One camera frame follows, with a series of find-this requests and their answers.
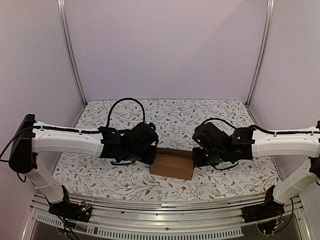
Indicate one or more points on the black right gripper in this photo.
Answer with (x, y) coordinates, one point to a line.
(198, 160)

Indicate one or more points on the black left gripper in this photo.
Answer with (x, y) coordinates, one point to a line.
(150, 159)

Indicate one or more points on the brown cardboard box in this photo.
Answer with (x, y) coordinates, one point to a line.
(173, 163)

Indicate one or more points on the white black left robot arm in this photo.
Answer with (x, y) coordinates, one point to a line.
(34, 137)

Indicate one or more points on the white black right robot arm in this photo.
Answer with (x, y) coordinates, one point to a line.
(247, 143)

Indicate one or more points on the floral patterned table mat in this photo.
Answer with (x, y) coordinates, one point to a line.
(175, 122)

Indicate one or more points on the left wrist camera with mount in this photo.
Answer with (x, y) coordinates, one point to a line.
(152, 125)

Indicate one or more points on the aluminium front rail frame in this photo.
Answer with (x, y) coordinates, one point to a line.
(215, 219)

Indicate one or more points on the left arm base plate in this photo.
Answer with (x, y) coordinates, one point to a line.
(80, 211)

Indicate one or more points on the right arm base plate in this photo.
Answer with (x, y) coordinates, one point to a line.
(268, 209)

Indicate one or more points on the left aluminium corner post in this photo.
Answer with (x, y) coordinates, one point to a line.
(61, 6)

